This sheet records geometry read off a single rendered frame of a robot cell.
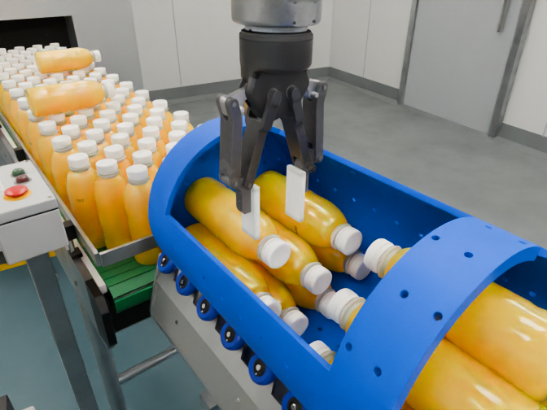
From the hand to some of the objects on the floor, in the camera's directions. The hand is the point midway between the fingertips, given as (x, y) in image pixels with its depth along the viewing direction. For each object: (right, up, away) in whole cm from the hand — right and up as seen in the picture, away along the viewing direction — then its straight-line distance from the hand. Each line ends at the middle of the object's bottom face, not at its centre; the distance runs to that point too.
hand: (273, 205), depth 53 cm
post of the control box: (-47, -92, +80) cm, 130 cm away
